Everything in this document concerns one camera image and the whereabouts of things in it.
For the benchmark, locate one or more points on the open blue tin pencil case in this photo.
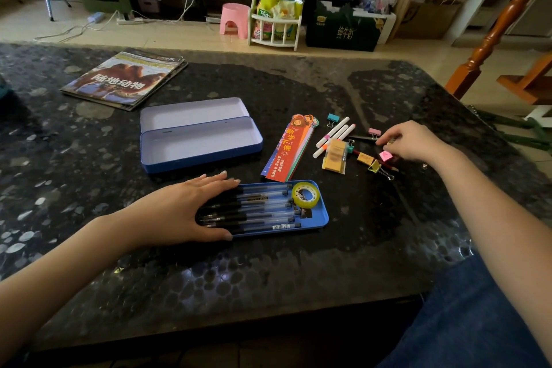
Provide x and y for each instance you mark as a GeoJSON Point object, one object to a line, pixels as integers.
{"type": "Point", "coordinates": [198, 145]}

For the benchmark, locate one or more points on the white power strip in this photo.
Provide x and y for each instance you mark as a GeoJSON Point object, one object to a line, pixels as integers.
{"type": "Point", "coordinates": [129, 21]}

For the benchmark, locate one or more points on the person's right hand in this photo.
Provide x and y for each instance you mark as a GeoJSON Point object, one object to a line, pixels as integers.
{"type": "Point", "coordinates": [416, 143]}

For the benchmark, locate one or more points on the black pen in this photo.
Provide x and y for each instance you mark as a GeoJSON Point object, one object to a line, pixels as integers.
{"type": "Point", "coordinates": [362, 138]}

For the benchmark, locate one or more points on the red pencil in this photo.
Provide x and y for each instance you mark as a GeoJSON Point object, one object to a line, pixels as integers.
{"type": "Point", "coordinates": [390, 167]}

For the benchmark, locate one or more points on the person's left hand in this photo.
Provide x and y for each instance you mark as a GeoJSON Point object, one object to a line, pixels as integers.
{"type": "Point", "coordinates": [168, 216]}

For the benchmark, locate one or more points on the wooden stair baluster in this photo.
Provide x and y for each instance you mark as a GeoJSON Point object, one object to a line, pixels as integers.
{"type": "Point", "coordinates": [496, 29]}

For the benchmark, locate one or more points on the white power adapter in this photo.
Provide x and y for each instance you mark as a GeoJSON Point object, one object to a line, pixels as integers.
{"type": "Point", "coordinates": [96, 17]}

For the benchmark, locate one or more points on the blue pen tray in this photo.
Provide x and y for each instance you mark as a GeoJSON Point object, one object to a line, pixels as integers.
{"type": "Point", "coordinates": [317, 219]}

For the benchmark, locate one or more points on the orange eraser block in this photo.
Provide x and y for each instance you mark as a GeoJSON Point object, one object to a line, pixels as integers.
{"type": "Point", "coordinates": [365, 159]}

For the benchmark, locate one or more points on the white storage rack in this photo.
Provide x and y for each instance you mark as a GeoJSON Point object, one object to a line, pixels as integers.
{"type": "Point", "coordinates": [276, 18]}

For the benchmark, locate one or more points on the wooden stair step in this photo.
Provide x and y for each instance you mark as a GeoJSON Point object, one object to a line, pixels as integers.
{"type": "Point", "coordinates": [528, 83]}

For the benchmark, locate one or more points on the white box of clutter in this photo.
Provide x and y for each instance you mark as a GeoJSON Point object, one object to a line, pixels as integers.
{"type": "Point", "coordinates": [388, 22]}

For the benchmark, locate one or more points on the white marker pen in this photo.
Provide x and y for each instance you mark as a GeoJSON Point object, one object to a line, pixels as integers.
{"type": "Point", "coordinates": [333, 132]}
{"type": "Point", "coordinates": [347, 131]}
{"type": "Point", "coordinates": [337, 134]}

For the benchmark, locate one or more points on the person's right thumb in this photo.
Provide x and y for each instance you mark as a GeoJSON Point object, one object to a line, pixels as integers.
{"type": "Point", "coordinates": [394, 152]}

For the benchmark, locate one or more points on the dark green carton box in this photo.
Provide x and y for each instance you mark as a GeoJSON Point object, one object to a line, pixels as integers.
{"type": "Point", "coordinates": [340, 29]}

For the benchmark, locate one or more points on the pink plastic stool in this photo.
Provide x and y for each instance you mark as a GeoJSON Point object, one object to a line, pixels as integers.
{"type": "Point", "coordinates": [235, 16]}

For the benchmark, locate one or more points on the white yellow snack bag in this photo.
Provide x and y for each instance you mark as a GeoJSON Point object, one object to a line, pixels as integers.
{"type": "Point", "coordinates": [287, 14]}

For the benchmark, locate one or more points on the yellow tape roll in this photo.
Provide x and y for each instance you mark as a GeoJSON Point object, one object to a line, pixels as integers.
{"type": "Point", "coordinates": [298, 198]}

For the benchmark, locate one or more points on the person's left thumb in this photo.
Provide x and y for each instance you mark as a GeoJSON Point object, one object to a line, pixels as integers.
{"type": "Point", "coordinates": [211, 233]}

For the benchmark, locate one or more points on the green sticks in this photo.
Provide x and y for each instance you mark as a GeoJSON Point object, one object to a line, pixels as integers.
{"type": "Point", "coordinates": [517, 135]}

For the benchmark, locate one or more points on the person's right forearm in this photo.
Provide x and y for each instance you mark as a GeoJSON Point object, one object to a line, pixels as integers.
{"type": "Point", "coordinates": [504, 229]}

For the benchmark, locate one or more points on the person's left forearm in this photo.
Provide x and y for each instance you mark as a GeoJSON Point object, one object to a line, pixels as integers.
{"type": "Point", "coordinates": [56, 277]}

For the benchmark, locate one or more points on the row of black gel pens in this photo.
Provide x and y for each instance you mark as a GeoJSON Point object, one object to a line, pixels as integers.
{"type": "Point", "coordinates": [258, 213]}

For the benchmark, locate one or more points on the person's left little finger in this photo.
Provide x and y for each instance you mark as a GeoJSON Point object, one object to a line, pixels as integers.
{"type": "Point", "coordinates": [209, 177]}

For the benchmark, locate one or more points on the person's blue jeans leg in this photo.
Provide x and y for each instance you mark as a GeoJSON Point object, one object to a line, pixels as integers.
{"type": "Point", "coordinates": [465, 320]}

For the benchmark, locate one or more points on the stack of colourful bookmarks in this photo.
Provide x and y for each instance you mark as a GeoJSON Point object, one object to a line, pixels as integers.
{"type": "Point", "coordinates": [289, 150]}

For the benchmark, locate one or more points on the pack of yellow sticky notes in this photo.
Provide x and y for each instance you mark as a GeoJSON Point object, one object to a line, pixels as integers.
{"type": "Point", "coordinates": [334, 158]}

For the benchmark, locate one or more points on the teal binder clip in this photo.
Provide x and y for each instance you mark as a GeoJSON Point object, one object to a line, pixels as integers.
{"type": "Point", "coordinates": [332, 119]}

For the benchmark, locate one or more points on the yellow binder clip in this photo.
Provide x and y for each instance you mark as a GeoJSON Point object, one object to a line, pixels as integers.
{"type": "Point", "coordinates": [374, 166]}

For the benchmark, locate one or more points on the green binder clip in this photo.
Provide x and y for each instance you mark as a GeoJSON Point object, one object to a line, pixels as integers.
{"type": "Point", "coordinates": [350, 147]}

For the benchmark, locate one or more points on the stack of animal magazines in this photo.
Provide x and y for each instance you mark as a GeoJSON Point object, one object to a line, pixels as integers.
{"type": "Point", "coordinates": [125, 78]}

